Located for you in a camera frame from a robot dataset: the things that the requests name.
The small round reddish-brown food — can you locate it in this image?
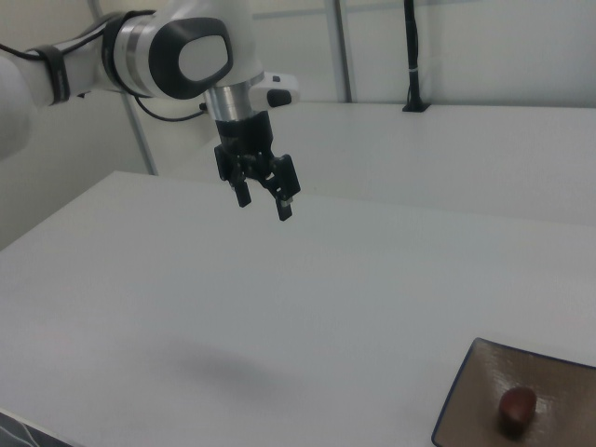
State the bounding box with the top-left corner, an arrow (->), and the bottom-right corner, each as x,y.
497,386 -> 537,428

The black cable along pole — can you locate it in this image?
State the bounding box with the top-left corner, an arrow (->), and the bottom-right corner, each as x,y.
402,0 -> 416,109

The white side table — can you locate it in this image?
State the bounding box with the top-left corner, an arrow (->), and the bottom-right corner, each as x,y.
160,101 -> 596,225

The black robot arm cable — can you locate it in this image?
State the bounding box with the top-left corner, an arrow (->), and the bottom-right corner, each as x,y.
0,8 -> 209,123

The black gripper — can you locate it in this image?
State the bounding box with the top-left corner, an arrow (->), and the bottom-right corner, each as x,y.
212,111 -> 302,222

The black cable strap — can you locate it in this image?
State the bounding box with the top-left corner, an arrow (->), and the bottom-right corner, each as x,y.
28,45 -> 72,104

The black pole stand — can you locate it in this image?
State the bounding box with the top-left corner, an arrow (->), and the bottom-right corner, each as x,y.
400,0 -> 432,114

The dark patterned surface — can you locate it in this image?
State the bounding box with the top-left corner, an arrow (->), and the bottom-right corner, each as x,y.
0,407 -> 74,447

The square brown ceramic plate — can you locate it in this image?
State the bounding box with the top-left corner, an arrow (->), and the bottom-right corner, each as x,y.
430,337 -> 596,447

